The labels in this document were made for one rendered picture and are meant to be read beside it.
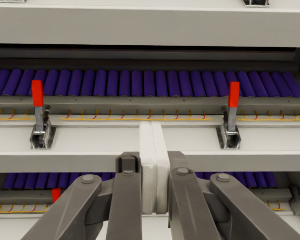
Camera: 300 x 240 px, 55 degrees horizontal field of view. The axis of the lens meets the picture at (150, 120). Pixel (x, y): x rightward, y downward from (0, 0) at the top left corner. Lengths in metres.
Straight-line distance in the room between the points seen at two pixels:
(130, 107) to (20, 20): 0.19
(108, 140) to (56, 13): 0.18
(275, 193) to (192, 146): 0.24
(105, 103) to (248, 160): 0.23
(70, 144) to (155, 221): 0.22
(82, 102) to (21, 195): 0.23
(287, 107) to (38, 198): 0.45
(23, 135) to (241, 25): 0.33
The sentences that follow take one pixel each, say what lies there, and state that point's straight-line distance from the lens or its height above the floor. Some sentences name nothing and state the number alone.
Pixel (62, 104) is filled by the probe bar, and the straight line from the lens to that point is 0.45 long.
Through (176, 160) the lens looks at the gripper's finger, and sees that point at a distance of 0.17.
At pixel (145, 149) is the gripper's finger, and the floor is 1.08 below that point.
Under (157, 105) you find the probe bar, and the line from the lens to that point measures 0.44.
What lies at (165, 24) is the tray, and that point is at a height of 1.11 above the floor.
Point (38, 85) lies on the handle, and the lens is 0.41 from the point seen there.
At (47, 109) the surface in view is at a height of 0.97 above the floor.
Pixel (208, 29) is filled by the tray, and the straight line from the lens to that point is 0.35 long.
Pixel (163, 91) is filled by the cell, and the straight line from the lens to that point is 0.47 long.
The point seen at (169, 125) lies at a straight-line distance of 0.43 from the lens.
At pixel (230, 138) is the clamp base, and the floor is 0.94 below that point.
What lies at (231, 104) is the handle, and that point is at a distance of 0.41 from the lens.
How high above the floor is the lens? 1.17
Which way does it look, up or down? 29 degrees down
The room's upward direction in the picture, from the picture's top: 1 degrees clockwise
